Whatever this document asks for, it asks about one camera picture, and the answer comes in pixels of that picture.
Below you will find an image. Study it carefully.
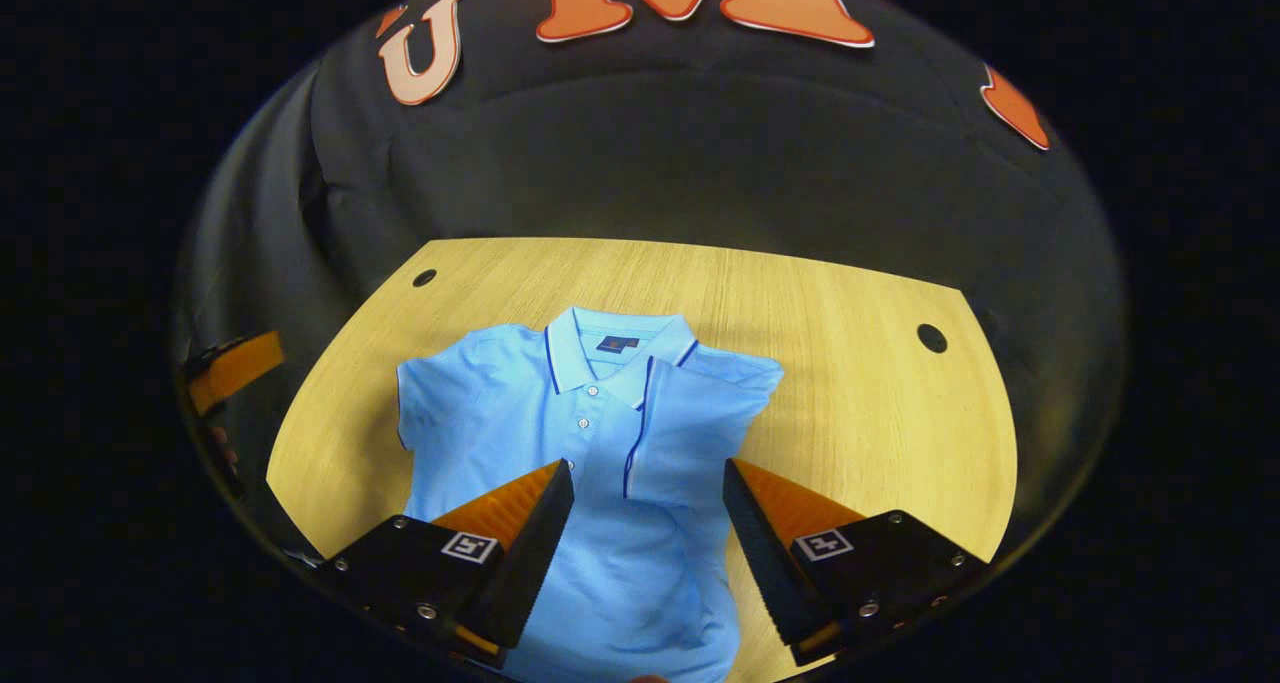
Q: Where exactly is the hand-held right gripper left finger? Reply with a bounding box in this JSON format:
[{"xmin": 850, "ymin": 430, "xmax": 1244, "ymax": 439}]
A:
[{"xmin": 320, "ymin": 459, "xmax": 576, "ymax": 669}]

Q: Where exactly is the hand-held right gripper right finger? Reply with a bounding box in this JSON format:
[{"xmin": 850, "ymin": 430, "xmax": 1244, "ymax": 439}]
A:
[{"xmin": 722, "ymin": 457, "xmax": 991, "ymax": 666}]

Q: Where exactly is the light blue T-shirt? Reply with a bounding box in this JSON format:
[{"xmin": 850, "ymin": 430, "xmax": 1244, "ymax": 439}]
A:
[{"xmin": 396, "ymin": 306, "xmax": 785, "ymax": 683}]

